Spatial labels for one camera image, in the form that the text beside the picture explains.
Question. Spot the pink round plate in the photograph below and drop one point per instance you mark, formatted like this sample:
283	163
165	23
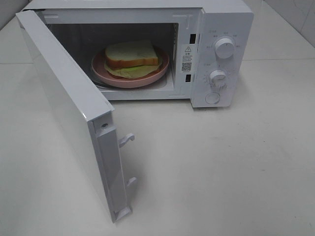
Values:
132	77

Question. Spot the white warning label sticker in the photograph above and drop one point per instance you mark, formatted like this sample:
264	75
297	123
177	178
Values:
187	58

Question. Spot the white microwave oven body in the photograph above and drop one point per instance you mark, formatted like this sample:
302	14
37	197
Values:
86	27

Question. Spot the toy sandwich with lettuce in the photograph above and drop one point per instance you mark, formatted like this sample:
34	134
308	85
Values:
132	59

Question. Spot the white microwave knob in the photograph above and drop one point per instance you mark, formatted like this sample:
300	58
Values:
224	47
217	78

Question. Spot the white microwave door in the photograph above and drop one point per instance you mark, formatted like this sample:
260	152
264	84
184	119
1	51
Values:
83	114

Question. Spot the glass microwave turntable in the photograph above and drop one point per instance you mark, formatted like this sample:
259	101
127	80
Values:
163	79

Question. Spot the lower white microwave knob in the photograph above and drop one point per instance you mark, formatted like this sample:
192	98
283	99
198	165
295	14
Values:
217	78

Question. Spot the round white door button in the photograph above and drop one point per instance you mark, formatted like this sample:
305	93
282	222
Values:
212	98

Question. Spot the upper white microwave knob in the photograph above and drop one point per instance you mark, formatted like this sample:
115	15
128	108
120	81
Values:
224	47

